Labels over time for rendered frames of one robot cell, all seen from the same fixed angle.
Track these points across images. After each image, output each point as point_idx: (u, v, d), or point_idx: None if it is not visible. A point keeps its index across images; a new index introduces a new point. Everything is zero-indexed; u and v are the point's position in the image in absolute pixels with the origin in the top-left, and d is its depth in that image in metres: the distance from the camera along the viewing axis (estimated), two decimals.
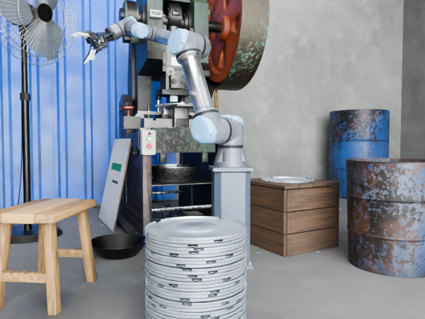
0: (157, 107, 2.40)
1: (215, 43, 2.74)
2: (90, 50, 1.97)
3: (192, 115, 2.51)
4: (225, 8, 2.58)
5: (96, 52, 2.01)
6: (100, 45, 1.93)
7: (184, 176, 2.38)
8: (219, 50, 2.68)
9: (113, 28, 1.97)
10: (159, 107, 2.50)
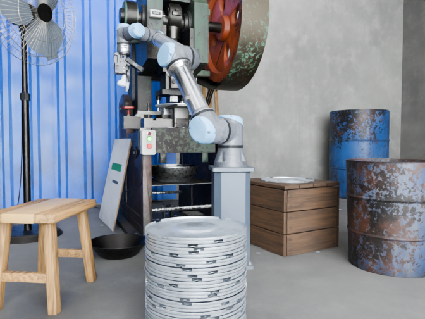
0: (157, 107, 2.40)
1: (233, 5, 2.47)
2: (126, 78, 2.13)
3: None
4: (226, 45, 2.57)
5: (129, 75, 2.10)
6: None
7: (184, 176, 2.38)
8: (226, 4, 2.56)
9: None
10: (159, 107, 2.50)
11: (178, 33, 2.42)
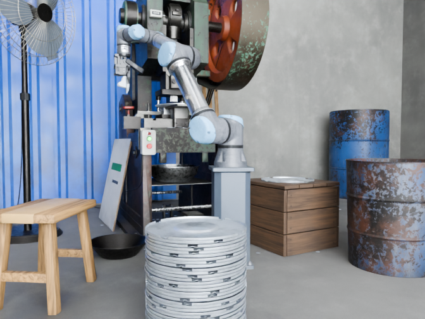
0: (157, 107, 2.40)
1: None
2: (126, 80, 2.13)
3: None
4: (231, 11, 2.50)
5: (129, 76, 2.10)
6: (115, 71, 2.10)
7: (184, 176, 2.38)
8: (215, 39, 2.74)
9: None
10: (159, 107, 2.50)
11: (178, 33, 2.42)
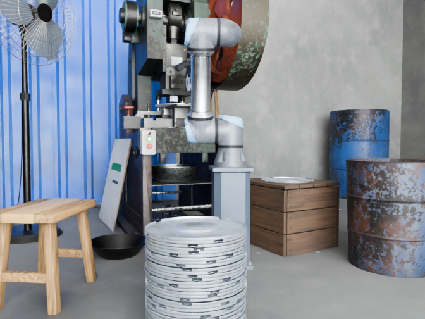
0: (157, 107, 2.40)
1: (224, 53, 2.60)
2: None
3: None
4: None
5: (186, 74, 2.20)
6: None
7: (184, 176, 2.38)
8: None
9: None
10: (159, 107, 2.50)
11: (178, 33, 2.42)
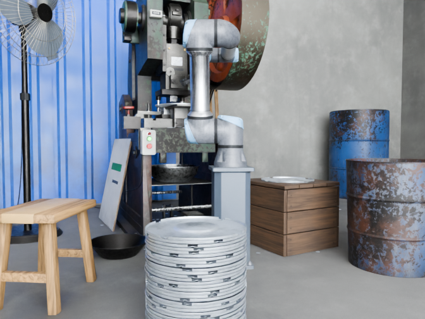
0: (155, 106, 2.36)
1: (221, 7, 2.65)
2: None
3: None
4: (233, 25, 2.48)
5: None
6: None
7: (184, 176, 2.38)
8: None
9: None
10: (159, 107, 2.50)
11: (178, 33, 2.42)
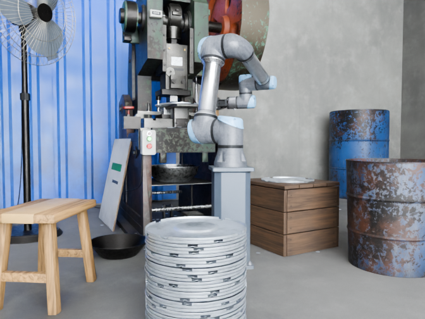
0: (155, 106, 2.36)
1: (235, 16, 2.44)
2: None
3: (192, 115, 2.51)
4: None
5: None
6: None
7: (184, 176, 2.38)
8: (231, 6, 2.49)
9: (231, 97, 2.23)
10: (159, 107, 2.50)
11: (178, 33, 2.42)
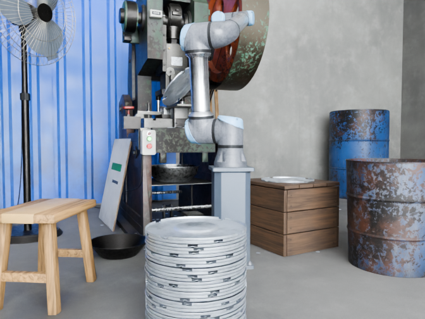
0: (166, 104, 2.29)
1: None
2: None
3: None
4: None
5: None
6: None
7: (184, 176, 2.38)
8: None
9: None
10: (159, 107, 2.50)
11: (178, 33, 2.42)
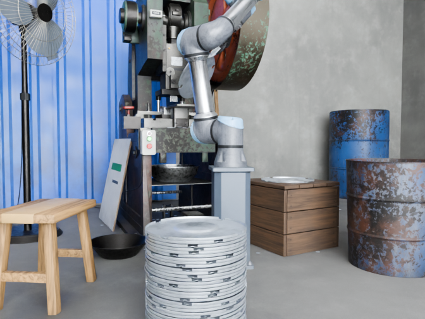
0: (183, 96, 2.17)
1: None
2: None
3: (192, 115, 2.51)
4: None
5: (222, 51, 2.10)
6: None
7: (184, 176, 2.38)
8: None
9: None
10: (159, 107, 2.50)
11: (178, 33, 2.42)
